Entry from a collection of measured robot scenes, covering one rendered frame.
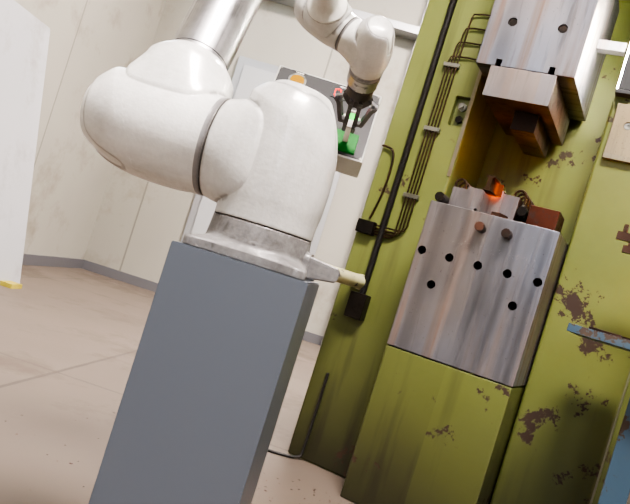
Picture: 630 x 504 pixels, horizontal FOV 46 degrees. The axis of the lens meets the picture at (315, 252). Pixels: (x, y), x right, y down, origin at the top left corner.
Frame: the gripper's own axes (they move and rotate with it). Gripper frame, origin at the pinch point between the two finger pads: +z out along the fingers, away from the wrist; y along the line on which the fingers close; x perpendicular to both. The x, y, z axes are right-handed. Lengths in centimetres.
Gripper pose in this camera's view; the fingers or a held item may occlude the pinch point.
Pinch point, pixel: (347, 130)
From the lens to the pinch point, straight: 221.0
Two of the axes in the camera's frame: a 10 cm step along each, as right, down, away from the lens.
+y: 9.5, 3.0, 0.0
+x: 2.6, -8.2, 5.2
